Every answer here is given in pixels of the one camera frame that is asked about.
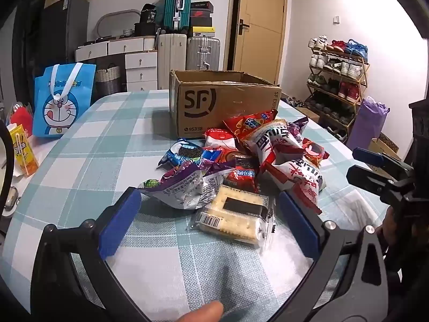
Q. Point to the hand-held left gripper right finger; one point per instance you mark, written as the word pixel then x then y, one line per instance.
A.
pixel 298 224

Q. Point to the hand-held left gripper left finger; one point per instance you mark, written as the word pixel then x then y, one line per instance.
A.
pixel 120 221

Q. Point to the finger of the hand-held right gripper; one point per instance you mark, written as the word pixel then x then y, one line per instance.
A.
pixel 365 177
pixel 368 156

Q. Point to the large white red snack bag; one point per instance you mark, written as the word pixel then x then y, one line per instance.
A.
pixel 271 144
pixel 298 181

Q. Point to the red cookie packet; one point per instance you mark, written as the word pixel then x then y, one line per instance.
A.
pixel 315 151

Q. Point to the clear cracker packet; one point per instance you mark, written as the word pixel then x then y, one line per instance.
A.
pixel 231 216

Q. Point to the purple silver snack packet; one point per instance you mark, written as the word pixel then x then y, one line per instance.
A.
pixel 181 187

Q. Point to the blue cookie packet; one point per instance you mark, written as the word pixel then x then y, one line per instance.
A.
pixel 181 152

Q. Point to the brown cardboard box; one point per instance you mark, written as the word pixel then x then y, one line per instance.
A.
pixel 214 107

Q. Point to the person's right hand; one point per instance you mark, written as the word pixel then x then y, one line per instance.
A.
pixel 387 228

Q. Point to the person's left hand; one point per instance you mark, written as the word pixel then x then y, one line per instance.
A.
pixel 201 312

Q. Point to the small floor cardboard box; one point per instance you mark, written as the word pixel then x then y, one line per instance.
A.
pixel 385 146

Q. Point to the purple paper bag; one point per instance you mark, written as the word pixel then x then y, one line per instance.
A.
pixel 368 124

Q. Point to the small purple snack packet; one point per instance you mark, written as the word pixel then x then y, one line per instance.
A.
pixel 297 127

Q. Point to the dark red snack packet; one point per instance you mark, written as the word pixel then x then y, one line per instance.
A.
pixel 243 171

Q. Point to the wooden shoe rack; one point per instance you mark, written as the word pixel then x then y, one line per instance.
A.
pixel 363 73

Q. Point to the pile of floor shoes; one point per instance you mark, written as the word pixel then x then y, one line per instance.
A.
pixel 296 102

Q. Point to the shoe rack with shoes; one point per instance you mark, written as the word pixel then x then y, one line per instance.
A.
pixel 338 67

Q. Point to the blue red small packet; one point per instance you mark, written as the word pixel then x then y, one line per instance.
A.
pixel 211 156

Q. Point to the red chip bag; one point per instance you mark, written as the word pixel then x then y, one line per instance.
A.
pixel 249 124

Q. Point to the red white small packet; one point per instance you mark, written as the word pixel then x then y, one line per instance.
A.
pixel 219 138

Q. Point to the yellow snack box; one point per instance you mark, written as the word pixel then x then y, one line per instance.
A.
pixel 23 151

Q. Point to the blue cartoon tote bag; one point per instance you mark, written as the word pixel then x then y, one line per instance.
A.
pixel 63 104

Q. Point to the grey wicker basket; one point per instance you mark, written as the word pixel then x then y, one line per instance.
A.
pixel 108 80

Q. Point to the white drawer cabinet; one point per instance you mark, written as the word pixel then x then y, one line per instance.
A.
pixel 134 60

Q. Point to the wooden door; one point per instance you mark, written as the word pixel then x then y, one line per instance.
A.
pixel 259 30

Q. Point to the cream suitcase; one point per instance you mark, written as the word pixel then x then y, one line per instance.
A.
pixel 171 62

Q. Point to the silver suitcase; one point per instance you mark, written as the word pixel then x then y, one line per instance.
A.
pixel 202 53

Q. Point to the dark grey refrigerator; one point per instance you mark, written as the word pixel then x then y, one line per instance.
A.
pixel 63 33

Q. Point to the white round chair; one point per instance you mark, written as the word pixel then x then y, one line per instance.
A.
pixel 115 18

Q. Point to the black bag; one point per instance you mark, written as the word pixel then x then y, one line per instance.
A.
pixel 147 18

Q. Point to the stack of shoe boxes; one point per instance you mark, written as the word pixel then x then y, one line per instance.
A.
pixel 202 18

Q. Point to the teal suitcase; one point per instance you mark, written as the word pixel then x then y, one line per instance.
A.
pixel 177 6

